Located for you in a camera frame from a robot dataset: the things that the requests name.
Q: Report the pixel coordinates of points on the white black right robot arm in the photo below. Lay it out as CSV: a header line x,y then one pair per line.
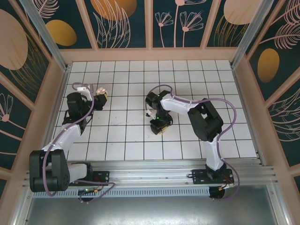
x,y
180,104

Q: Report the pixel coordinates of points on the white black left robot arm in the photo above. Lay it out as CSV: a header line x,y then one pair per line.
x,y
65,138

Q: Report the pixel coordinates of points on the grey metal sheet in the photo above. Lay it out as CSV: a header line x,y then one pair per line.
x,y
150,211

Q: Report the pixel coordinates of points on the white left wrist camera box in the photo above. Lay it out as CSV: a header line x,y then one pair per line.
x,y
85,90

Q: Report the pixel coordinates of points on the aluminium side rail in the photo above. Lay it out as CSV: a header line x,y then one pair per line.
x,y
60,93
242,93

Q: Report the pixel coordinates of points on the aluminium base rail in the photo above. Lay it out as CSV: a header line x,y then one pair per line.
x,y
150,173

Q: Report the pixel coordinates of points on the single flower wall panel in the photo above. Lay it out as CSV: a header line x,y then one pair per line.
x,y
9,131

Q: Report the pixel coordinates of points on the yellow oval wall panel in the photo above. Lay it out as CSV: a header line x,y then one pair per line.
x,y
61,32

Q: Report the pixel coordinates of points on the aluminium corner post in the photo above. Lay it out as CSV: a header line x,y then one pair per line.
x,y
253,35
48,35

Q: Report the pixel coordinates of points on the orange circle wall panel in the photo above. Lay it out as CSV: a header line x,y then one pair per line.
x,y
112,9

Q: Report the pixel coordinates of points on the gold lines wall panel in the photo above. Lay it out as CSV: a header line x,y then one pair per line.
x,y
14,47

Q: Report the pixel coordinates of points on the three flowers wall panel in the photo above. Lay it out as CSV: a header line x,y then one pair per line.
x,y
178,28

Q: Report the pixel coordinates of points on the feather leaf wall panel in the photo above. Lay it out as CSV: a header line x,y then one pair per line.
x,y
268,63

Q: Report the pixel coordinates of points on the leaf outline wall panel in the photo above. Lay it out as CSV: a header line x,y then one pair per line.
x,y
288,122

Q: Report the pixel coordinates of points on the beige circle wall panel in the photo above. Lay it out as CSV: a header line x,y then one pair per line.
x,y
234,11

